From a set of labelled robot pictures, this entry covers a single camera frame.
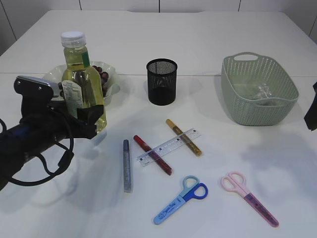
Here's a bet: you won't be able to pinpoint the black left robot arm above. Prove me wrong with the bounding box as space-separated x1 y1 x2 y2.
0 102 104 188

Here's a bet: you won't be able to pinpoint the yellow liquid plastic bottle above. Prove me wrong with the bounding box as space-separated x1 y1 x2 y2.
61 31 105 118

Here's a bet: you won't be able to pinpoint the blue safety scissors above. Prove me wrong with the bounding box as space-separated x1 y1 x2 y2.
153 176 209 225

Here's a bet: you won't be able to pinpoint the pale green wavy plate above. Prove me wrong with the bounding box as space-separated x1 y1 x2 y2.
42 61 120 106

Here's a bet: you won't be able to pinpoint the gold glitter glue pen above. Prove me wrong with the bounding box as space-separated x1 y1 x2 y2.
165 119 202 157

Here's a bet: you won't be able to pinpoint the green woven plastic basket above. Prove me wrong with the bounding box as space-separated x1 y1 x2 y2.
221 52 299 126

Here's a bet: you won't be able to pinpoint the red glitter glue pen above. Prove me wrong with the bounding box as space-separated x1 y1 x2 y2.
133 135 172 176

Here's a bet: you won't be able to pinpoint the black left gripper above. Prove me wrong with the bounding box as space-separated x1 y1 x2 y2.
19 102 104 149

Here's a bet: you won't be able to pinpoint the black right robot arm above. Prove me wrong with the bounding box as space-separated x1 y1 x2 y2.
304 82 317 131

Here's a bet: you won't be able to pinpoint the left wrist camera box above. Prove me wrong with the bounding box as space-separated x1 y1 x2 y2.
14 75 60 118

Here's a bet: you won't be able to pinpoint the purple grape bunch with leaves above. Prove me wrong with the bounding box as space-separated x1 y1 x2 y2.
57 65 109 98

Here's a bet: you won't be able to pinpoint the clear plastic ruler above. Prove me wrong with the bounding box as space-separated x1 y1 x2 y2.
136 128 201 166

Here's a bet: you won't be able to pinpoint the clear plastic sheet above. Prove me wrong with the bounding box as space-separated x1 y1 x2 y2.
251 83 273 100

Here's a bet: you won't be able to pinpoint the pink safety scissors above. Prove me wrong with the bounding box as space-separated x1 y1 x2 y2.
220 171 279 228

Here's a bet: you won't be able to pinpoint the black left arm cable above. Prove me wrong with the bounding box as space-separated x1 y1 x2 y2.
0 106 75 187

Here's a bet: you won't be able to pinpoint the blue glitter glue pen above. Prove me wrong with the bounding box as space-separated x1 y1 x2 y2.
123 139 132 193

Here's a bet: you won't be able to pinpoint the black mesh pen holder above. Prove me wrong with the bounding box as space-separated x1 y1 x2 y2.
146 59 178 106

